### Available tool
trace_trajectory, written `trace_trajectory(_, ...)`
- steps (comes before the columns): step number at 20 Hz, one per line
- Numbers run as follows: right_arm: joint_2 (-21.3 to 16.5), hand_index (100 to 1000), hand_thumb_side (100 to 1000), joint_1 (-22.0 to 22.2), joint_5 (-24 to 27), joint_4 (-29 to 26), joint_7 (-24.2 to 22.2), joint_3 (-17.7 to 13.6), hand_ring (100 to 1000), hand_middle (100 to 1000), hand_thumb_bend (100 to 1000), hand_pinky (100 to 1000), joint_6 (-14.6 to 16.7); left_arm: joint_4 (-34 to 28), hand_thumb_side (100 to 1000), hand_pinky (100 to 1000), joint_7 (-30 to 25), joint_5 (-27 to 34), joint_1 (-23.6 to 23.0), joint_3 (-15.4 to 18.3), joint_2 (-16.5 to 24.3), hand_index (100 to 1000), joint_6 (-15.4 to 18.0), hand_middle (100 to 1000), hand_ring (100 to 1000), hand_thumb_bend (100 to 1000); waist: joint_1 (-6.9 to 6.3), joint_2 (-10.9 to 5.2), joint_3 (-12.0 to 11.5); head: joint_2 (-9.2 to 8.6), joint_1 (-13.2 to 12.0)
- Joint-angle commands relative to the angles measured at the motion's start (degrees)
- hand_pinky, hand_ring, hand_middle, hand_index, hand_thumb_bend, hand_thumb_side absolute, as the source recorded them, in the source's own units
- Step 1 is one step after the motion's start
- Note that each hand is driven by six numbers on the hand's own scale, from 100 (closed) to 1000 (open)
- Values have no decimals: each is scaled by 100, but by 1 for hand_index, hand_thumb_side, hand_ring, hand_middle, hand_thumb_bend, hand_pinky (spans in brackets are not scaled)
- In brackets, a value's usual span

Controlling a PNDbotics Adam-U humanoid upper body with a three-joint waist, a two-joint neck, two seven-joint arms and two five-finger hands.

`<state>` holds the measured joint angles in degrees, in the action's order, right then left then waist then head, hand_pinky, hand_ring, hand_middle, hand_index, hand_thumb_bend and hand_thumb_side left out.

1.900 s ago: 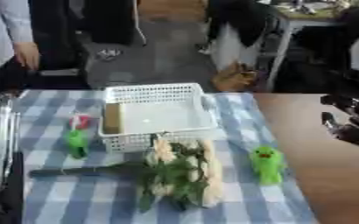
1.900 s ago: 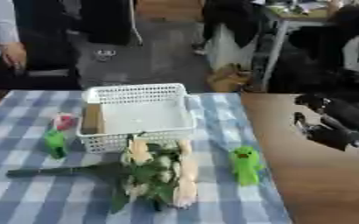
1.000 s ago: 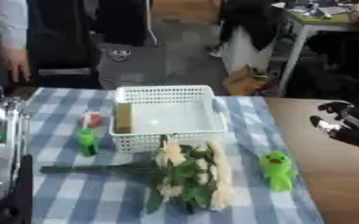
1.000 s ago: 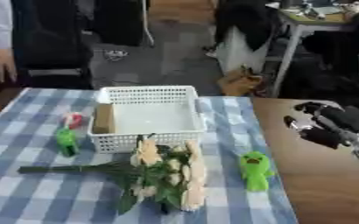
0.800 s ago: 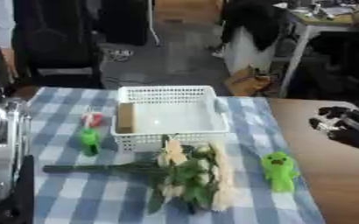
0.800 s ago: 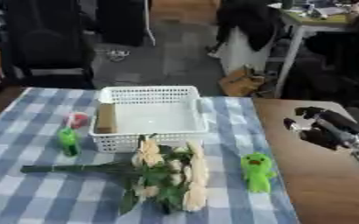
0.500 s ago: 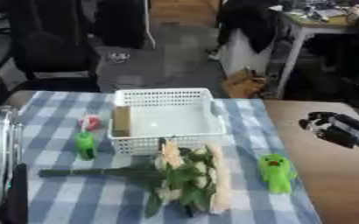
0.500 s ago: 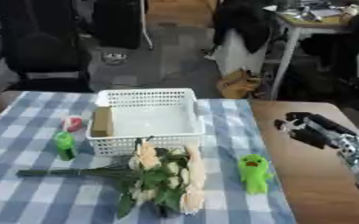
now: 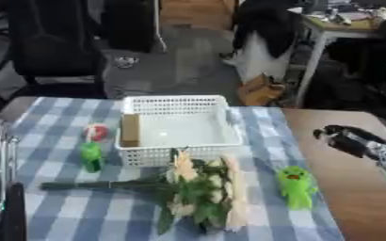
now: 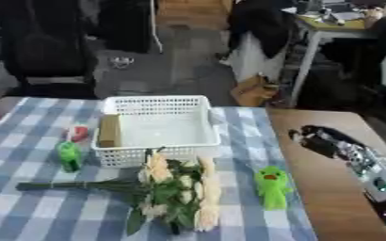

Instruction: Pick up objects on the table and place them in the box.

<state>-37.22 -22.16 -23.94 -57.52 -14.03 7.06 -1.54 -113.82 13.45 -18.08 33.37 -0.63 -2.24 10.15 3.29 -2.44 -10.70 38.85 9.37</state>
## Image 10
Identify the red and white toy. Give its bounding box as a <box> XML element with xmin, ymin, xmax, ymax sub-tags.
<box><xmin>64</xmin><ymin>124</ymin><xmax>91</xmax><ymax>144</ymax></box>

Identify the black jacket on chair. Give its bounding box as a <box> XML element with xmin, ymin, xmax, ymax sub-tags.
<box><xmin>222</xmin><ymin>0</ymin><xmax>302</xmax><ymax>83</ymax></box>

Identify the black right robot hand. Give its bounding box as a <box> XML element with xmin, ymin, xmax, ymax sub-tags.
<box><xmin>286</xmin><ymin>124</ymin><xmax>353</xmax><ymax>160</ymax></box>

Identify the white plastic basket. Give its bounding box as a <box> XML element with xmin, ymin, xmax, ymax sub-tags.
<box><xmin>88</xmin><ymin>95</ymin><xmax>223</xmax><ymax>169</ymax></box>

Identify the tan wooden block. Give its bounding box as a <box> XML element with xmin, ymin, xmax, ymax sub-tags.
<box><xmin>97</xmin><ymin>113</ymin><xmax>124</xmax><ymax>149</ymax></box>

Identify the artificial cream flower bouquet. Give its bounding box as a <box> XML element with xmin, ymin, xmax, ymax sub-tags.
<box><xmin>15</xmin><ymin>148</ymin><xmax>225</xmax><ymax>235</ymax></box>

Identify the white-legged desk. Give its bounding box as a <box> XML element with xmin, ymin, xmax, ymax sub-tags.
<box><xmin>286</xmin><ymin>12</ymin><xmax>384</xmax><ymax>107</ymax></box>

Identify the green duck soft toy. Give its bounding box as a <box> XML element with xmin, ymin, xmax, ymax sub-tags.
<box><xmin>253</xmin><ymin>165</ymin><xmax>296</xmax><ymax>212</ymax></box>

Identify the green bottle-shaped toy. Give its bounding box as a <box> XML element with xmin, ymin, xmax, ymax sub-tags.
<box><xmin>56</xmin><ymin>140</ymin><xmax>85</xmax><ymax>173</ymax></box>

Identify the black office chair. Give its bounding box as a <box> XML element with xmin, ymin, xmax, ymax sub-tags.
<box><xmin>0</xmin><ymin>0</ymin><xmax>101</xmax><ymax>99</ymax></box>

